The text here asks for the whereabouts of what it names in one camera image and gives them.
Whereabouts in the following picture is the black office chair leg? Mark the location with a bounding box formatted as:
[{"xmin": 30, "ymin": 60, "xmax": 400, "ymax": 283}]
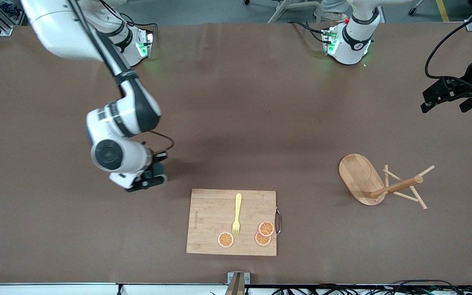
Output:
[{"xmin": 408, "ymin": 0, "xmax": 425, "ymax": 17}]

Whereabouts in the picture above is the bamboo cutting board metal handle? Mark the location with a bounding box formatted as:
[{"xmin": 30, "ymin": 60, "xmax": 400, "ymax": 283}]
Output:
[{"xmin": 186, "ymin": 188, "xmax": 282, "ymax": 257}]

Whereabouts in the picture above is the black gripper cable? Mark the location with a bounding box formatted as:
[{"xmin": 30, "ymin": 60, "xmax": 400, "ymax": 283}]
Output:
[
  {"xmin": 142, "ymin": 130, "xmax": 175, "ymax": 155},
  {"xmin": 424, "ymin": 7, "xmax": 472, "ymax": 89}
]

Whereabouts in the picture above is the silver left base connector box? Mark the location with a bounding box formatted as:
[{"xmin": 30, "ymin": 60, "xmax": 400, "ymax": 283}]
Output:
[{"xmin": 321, "ymin": 25, "xmax": 340, "ymax": 56}]

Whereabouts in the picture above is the white table edge panel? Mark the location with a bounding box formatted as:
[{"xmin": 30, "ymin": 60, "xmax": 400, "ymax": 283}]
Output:
[{"xmin": 0, "ymin": 283, "xmax": 472, "ymax": 295}]

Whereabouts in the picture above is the person leg with shoe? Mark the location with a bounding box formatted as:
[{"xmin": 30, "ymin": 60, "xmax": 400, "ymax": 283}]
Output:
[{"xmin": 314, "ymin": 0, "xmax": 349, "ymax": 22}]

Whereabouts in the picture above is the silver right base connector box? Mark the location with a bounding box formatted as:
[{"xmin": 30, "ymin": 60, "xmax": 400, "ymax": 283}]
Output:
[{"xmin": 136, "ymin": 29, "xmax": 154, "ymax": 59}]

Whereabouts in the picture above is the beige office chair base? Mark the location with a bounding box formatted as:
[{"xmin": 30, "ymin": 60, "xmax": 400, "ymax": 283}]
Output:
[{"xmin": 268, "ymin": 0, "xmax": 322, "ymax": 24}]

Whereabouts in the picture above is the black cable tangle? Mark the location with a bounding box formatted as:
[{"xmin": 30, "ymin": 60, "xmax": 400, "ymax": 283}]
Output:
[{"xmin": 273, "ymin": 279, "xmax": 472, "ymax": 295}]

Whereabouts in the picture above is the black base cable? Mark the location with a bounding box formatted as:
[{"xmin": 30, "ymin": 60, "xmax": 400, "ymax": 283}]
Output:
[
  {"xmin": 117, "ymin": 12, "xmax": 157, "ymax": 41},
  {"xmin": 289, "ymin": 20, "xmax": 327, "ymax": 43}
]

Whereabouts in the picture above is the wooden mug tree rack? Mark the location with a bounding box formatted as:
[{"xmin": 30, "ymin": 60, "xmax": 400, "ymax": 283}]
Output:
[{"xmin": 338, "ymin": 154, "xmax": 435, "ymax": 210}]

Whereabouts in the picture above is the black right base cable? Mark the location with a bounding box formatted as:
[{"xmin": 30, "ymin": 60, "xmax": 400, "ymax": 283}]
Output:
[{"xmin": 117, "ymin": 12, "xmax": 157, "ymax": 41}]

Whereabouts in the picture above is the black left base cable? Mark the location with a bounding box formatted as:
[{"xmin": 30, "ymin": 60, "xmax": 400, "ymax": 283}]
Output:
[{"xmin": 289, "ymin": 20, "xmax": 327, "ymax": 43}]

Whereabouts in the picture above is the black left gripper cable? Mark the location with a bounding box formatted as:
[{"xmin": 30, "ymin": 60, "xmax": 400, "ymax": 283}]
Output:
[{"xmin": 424, "ymin": 7, "xmax": 472, "ymax": 89}]

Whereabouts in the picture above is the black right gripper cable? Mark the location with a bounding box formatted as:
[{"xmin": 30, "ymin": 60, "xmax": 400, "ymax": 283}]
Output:
[{"xmin": 142, "ymin": 130, "xmax": 175, "ymax": 155}]

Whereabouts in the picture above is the yellow plastic fork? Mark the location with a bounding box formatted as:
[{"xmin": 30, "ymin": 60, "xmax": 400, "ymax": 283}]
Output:
[{"xmin": 232, "ymin": 193, "xmax": 243, "ymax": 237}]

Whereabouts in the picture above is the orange slice toy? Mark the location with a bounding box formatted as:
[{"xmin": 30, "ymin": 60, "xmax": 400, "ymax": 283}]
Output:
[
  {"xmin": 258, "ymin": 220, "xmax": 275, "ymax": 237},
  {"xmin": 254, "ymin": 231, "xmax": 272, "ymax": 247},
  {"xmin": 218, "ymin": 231, "xmax": 235, "ymax": 249}
]

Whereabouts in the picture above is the silver base connector box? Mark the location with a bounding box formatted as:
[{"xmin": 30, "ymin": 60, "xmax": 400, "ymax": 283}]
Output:
[
  {"xmin": 136, "ymin": 29, "xmax": 154, "ymax": 59},
  {"xmin": 321, "ymin": 25, "xmax": 340, "ymax": 56}
]

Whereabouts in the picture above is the aluminium camera mount profile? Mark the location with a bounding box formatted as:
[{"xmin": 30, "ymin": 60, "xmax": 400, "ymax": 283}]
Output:
[{"xmin": 227, "ymin": 271, "xmax": 251, "ymax": 295}]

